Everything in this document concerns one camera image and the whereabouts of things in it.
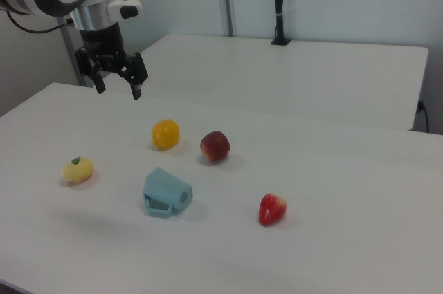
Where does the yellow toy peach with leaf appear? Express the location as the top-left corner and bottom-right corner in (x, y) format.
(61, 156), (95, 184)

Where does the black pole with base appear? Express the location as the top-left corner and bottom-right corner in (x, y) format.
(270, 0), (291, 46)

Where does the yellow toy bell pepper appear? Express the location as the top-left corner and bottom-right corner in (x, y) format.
(151, 119), (181, 150)

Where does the dark red toy nectarine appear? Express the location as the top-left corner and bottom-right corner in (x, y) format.
(199, 130), (231, 163)

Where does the white side table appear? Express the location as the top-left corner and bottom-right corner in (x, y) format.
(136, 33), (430, 132)

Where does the red toy strawberry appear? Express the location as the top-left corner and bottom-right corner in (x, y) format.
(258, 192), (288, 228)

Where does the light blue faceted mug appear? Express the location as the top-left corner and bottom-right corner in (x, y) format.
(142, 167), (194, 218)

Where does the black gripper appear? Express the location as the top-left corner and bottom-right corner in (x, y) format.
(75, 22), (150, 100)

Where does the black wall power cable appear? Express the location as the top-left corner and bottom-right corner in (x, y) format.
(417, 99), (431, 133)

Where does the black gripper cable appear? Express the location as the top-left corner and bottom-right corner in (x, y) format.
(0, 8), (75, 35)

